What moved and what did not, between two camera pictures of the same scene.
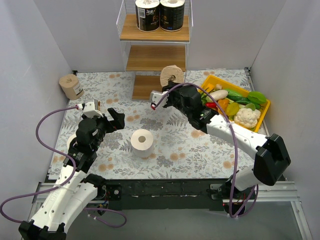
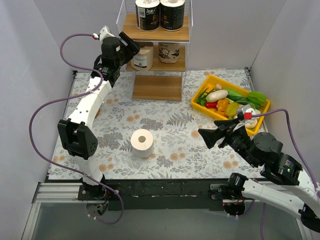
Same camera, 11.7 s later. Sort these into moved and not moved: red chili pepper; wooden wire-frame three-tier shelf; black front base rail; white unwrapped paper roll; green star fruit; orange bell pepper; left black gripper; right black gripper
Moved: right black gripper; left black gripper
Not moved: red chili pepper; green star fruit; wooden wire-frame three-tier shelf; black front base rail; white unwrapped paper roll; orange bell pepper
